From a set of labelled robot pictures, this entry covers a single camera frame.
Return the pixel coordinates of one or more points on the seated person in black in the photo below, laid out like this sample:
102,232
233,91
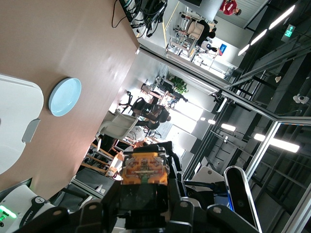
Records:
205,30

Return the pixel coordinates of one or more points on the beige office chair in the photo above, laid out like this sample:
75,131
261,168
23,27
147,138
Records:
195,30

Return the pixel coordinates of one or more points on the white office chair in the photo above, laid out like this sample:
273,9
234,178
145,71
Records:
120,125

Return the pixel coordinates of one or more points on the green exit sign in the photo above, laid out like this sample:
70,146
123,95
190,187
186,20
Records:
288,32

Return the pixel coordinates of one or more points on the light blue round plate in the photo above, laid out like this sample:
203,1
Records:
65,97

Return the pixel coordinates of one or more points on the green potted plant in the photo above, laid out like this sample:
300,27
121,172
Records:
179,85

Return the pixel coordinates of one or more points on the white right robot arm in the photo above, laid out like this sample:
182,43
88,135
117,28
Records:
26,206

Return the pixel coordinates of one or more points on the white security camera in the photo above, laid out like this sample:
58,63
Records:
301,99

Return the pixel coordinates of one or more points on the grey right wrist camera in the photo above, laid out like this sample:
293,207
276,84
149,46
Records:
239,194

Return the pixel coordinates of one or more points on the seated person dark clothes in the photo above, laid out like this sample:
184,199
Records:
158,116

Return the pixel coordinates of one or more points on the white lidded box grey clips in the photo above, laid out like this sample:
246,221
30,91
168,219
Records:
14,116

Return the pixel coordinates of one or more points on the black office chair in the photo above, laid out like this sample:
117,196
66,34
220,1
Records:
141,104

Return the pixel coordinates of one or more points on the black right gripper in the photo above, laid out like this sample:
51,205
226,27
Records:
201,191

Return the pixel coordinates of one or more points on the person in red shirt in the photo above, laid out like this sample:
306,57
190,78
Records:
229,7

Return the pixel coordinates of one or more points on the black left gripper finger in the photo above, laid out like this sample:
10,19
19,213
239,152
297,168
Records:
80,218

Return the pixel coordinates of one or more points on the long ceiling light bar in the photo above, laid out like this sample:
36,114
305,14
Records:
277,143
285,17

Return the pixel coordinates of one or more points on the blue sign board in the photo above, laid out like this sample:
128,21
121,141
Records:
223,49

